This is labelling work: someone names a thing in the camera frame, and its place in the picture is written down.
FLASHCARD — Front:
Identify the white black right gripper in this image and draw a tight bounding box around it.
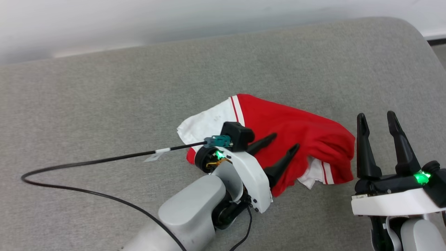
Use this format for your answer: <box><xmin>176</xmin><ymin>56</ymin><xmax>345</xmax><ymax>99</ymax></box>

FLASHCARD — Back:
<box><xmin>351</xmin><ymin>111</ymin><xmax>446</xmax><ymax>217</ymax></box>

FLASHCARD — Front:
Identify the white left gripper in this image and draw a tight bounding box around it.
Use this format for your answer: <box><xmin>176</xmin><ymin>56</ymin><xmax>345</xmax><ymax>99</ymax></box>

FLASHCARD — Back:
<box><xmin>194</xmin><ymin>132</ymin><xmax>300</xmax><ymax>213</ymax></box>

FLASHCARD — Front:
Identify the red and white garment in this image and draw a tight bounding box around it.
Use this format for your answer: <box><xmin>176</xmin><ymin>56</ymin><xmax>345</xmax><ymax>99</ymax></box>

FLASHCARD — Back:
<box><xmin>177</xmin><ymin>93</ymin><xmax>356</xmax><ymax>198</ymax></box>

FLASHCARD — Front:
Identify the grey fabric sofa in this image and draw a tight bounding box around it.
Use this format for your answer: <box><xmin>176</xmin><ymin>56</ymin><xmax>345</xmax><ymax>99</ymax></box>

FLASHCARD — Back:
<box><xmin>0</xmin><ymin>17</ymin><xmax>446</xmax><ymax>251</ymax></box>

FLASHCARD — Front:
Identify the teal cable connector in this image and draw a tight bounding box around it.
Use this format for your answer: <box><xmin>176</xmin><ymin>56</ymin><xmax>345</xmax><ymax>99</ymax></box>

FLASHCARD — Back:
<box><xmin>204</xmin><ymin>135</ymin><xmax>233</xmax><ymax>149</ymax></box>

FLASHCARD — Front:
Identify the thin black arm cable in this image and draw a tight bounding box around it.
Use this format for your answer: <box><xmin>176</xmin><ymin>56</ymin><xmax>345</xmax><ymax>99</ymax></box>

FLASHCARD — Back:
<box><xmin>229</xmin><ymin>205</ymin><xmax>253</xmax><ymax>251</ymax></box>

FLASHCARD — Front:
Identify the white cable label tag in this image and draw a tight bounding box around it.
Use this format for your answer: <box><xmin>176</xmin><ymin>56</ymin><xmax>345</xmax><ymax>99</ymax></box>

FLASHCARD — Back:
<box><xmin>144</xmin><ymin>148</ymin><xmax>171</xmax><ymax>163</ymax></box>

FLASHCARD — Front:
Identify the thick black camera cable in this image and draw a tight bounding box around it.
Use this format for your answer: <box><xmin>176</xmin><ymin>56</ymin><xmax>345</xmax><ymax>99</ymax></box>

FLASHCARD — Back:
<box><xmin>21</xmin><ymin>140</ymin><xmax>208</xmax><ymax>251</ymax></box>

